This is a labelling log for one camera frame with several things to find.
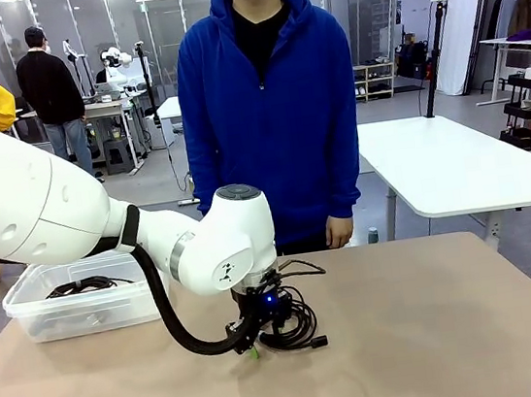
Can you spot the person in blue hoodie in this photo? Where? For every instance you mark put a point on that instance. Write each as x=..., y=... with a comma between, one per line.
x=283, y=108

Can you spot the black stand pole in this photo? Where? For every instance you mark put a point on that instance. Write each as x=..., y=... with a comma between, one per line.
x=435, y=54

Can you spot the white standing desk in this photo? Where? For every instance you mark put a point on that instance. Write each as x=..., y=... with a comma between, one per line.
x=170, y=107

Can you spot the purple cloth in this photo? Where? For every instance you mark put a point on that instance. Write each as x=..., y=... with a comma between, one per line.
x=522, y=34

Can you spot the person's left hand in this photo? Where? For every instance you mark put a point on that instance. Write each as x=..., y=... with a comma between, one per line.
x=339, y=233

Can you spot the white folding screen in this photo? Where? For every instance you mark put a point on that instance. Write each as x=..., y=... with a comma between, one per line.
x=461, y=11

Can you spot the white desk with purple cloth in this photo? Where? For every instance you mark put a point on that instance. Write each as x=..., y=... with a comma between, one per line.
x=514, y=42

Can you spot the grey plastic stool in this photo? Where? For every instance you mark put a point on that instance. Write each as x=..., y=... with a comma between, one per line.
x=118, y=154

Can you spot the black utility cart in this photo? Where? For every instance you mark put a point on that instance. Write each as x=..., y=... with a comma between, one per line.
x=525, y=125

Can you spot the clear plastic storage bin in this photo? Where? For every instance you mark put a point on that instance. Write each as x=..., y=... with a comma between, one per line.
x=66, y=322

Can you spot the small grey cup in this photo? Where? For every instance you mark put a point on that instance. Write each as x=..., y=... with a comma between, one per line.
x=373, y=235

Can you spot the person's right forearm blue sleeve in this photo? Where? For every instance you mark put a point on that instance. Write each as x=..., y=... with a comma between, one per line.
x=203, y=187

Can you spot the person's left forearm blue sleeve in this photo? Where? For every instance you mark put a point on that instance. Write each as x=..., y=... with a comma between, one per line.
x=344, y=183

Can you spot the person in black jacket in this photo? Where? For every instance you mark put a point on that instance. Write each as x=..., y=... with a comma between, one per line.
x=50, y=89

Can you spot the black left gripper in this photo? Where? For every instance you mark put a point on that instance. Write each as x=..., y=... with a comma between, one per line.
x=260, y=307

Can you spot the black camera tripod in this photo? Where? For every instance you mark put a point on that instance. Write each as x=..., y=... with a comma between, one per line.
x=147, y=77

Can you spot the grey robot workbench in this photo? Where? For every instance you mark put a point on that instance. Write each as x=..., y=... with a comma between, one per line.
x=107, y=112

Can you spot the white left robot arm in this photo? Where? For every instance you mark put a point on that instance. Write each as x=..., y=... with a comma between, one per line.
x=26, y=200

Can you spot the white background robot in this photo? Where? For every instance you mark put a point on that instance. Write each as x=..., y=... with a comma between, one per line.
x=117, y=59

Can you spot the black bags pile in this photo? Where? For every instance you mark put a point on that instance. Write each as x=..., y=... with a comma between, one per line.
x=411, y=62

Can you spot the wooden shoe shelf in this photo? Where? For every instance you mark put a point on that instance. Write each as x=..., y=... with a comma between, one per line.
x=377, y=81

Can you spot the large white table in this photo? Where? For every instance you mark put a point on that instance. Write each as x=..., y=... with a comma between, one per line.
x=437, y=161

